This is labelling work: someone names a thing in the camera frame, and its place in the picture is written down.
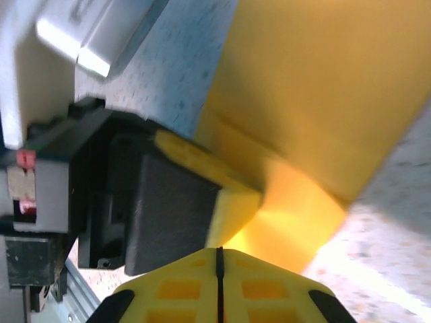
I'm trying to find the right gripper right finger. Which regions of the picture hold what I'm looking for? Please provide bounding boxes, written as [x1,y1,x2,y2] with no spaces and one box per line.
[218,248,358,323]

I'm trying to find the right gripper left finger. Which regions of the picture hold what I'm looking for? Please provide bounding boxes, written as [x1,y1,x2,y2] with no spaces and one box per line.
[86,247,220,323]

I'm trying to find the yellow square paper sheet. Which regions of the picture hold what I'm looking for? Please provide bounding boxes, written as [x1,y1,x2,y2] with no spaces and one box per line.
[193,0,431,274]

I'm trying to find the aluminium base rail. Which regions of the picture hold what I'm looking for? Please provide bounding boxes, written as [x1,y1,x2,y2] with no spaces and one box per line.
[50,258,102,323]

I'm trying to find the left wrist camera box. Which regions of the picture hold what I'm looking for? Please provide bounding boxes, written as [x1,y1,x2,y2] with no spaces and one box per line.
[0,0,169,151]

